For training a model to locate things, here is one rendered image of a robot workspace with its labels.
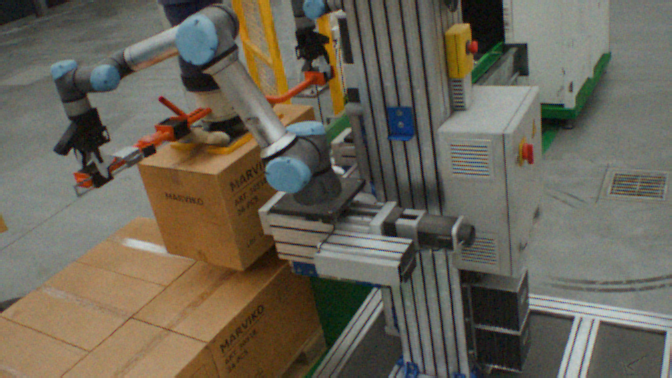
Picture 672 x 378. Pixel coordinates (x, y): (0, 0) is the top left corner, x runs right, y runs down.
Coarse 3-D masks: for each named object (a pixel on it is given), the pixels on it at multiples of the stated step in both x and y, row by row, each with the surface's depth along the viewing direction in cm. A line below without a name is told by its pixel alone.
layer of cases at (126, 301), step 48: (144, 240) 295; (48, 288) 273; (96, 288) 266; (144, 288) 260; (192, 288) 254; (240, 288) 248; (288, 288) 261; (0, 336) 247; (48, 336) 243; (96, 336) 237; (144, 336) 232; (192, 336) 228; (240, 336) 238; (288, 336) 264
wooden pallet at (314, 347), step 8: (320, 328) 284; (312, 336) 279; (320, 336) 285; (304, 344) 275; (312, 344) 280; (320, 344) 285; (296, 352) 271; (304, 352) 276; (312, 352) 281; (320, 352) 286; (296, 360) 282; (304, 360) 279; (312, 360) 281; (288, 368) 280; (296, 368) 280; (304, 368) 279; (280, 376) 262; (288, 376) 276; (296, 376) 275
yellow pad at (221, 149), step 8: (232, 136) 236; (240, 136) 236; (248, 136) 237; (216, 144) 233; (224, 144) 232; (232, 144) 232; (240, 144) 233; (208, 152) 233; (216, 152) 231; (224, 152) 229
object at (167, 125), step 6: (168, 120) 228; (174, 120) 227; (180, 120) 226; (186, 120) 223; (156, 126) 222; (162, 126) 221; (168, 126) 219; (174, 126) 219; (180, 126) 221; (186, 126) 224; (162, 132) 222; (174, 132) 220; (180, 132) 222; (186, 132) 224; (168, 138) 222; (174, 138) 220; (180, 138) 222
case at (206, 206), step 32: (160, 160) 235; (192, 160) 230; (224, 160) 225; (256, 160) 233; (160, 192) 238; (192, 192) 228; (224, 192) 221; (256, 192) 235; (160, 224) 248; (192, 224) 237; (224, 224) 227; (256, 224) 237; (192, 256) 247; (224, 256) 236; (256, 256) 239
